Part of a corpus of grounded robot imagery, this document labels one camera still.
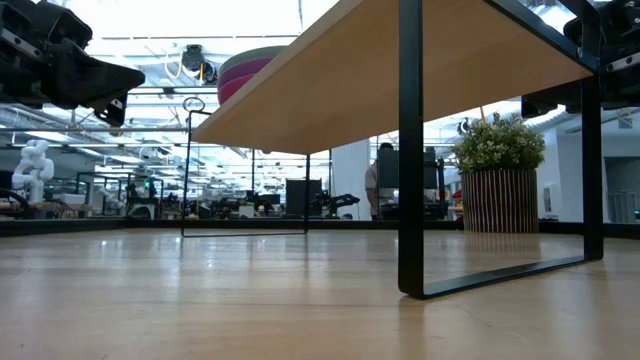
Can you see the person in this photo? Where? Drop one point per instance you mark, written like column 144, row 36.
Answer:
column 371, row 185

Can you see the black background monitor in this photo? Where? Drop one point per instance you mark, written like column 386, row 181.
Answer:
column 431, row 167

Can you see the wooden shelf with black legs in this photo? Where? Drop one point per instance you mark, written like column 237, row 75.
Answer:
column 350, row 75

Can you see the black aluminium table frame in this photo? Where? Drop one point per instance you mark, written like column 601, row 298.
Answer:
column 620, row 229

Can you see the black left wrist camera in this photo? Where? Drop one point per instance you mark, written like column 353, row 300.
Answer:
column 112, row 110

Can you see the teal plate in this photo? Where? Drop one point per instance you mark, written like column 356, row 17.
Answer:
column 255, row 52

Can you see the potted plant in ribbed pot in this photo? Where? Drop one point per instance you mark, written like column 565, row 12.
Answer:
column 500, row 175

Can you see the black background robot arm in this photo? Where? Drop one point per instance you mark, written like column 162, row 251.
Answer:
column 340, row 201

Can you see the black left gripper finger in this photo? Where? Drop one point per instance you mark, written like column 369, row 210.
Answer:
column 95, row 75

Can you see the black background cabinet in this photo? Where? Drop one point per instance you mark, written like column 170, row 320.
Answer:
column 302, row 197

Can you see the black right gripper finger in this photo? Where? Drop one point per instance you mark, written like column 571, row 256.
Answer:
column 570, row 95

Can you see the black overhead camera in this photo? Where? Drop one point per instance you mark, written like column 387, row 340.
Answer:
column 192, row 57

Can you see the white humanoid robot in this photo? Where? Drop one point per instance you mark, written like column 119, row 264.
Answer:
column 32, row 170

